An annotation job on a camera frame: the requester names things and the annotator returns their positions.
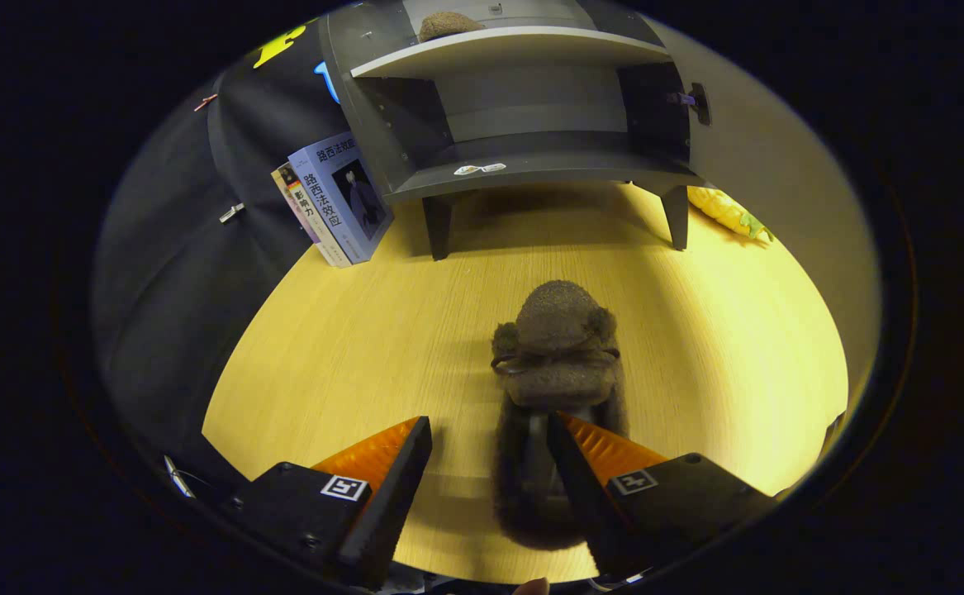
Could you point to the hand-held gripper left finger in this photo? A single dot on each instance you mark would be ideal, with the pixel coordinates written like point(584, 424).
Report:
point(387, 512)

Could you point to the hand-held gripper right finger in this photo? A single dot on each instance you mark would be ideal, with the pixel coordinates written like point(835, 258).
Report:
point(589, 512)

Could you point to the brown fuzzy shoe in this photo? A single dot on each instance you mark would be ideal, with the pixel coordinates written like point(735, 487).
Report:
point(560, 322)
point(448, 26)

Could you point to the grey shoe cabinet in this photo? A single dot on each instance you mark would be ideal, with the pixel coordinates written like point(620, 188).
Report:
point(531, 169)

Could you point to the blue paperback book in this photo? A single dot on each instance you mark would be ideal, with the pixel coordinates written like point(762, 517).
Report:
point(341, 207)

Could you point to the black backdrop cloth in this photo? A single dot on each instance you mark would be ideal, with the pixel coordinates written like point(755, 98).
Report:
point(168, 289)

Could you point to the yellow plush toy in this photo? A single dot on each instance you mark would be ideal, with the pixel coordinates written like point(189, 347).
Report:
point(725, 211)

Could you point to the silver clip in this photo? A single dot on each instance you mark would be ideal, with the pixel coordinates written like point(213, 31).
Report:
point(231, 213)

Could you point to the pink clothespin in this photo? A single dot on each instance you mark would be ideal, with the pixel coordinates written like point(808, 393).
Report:
point(205, 102)

